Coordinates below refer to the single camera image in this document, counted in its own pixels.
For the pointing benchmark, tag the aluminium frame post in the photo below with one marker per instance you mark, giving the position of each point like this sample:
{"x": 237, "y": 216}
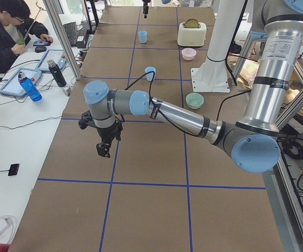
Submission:
{"x": 52, "y": 12}

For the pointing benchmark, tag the seated person in black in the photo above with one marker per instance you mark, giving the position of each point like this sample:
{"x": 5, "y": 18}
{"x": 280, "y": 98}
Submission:
{"x": 15, "y": 26}

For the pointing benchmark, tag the bread slice in toaster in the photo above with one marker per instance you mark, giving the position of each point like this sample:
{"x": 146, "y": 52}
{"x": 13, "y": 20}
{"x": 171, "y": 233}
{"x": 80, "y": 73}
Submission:
{"x": 191, "y": 23}

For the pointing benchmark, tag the cream toaster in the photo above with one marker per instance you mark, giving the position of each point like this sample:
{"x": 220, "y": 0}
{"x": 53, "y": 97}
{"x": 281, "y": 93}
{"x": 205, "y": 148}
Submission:
{"x": 191, "y": 37}

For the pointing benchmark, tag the blue water bottle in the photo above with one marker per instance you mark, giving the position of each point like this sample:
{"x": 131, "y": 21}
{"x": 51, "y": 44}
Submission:
{"x": 29, "y": 87}

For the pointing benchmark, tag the green bowl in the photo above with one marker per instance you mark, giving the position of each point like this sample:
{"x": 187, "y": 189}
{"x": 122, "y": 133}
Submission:
{"x": 194, "y": 100}

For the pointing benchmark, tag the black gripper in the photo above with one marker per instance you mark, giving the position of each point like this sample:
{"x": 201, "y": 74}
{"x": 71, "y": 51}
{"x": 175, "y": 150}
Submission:
{"x": 106, "y": 135}
{"x": 146, "y": 10}

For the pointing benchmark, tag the small black puck device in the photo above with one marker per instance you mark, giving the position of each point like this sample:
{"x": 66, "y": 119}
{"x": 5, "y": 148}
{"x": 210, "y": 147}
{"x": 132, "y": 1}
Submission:
{"x": 13, "y": 170}

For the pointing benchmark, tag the pink bowl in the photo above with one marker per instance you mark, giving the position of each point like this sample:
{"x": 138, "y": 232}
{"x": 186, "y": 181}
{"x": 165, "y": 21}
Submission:
{"x": 188, "y": 54}

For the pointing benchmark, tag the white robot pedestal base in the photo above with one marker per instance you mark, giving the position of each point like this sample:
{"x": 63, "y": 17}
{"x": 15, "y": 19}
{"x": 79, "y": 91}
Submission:
{"x": 211, "y": 76}

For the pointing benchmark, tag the light blue cup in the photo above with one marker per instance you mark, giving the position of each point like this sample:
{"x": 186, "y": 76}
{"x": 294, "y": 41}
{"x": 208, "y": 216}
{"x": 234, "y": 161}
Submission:
{"x": 150, "y": 73}
{"x": 142, "y": 35}

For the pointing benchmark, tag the black keyboard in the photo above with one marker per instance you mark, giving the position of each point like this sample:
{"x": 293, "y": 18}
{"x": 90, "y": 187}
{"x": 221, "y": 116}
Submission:
{"x": 71, "y": 32}

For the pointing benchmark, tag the black thermos bottle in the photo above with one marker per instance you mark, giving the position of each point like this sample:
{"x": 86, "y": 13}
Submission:
{"x": 56, "y": 73}

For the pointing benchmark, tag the crumpled plastic bag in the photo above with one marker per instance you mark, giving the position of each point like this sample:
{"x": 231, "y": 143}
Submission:
{"x": 249, "y": 71}

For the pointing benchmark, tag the far teach pendant tablet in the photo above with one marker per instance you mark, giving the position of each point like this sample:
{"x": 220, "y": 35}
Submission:
{"x": 57, "y": 55}

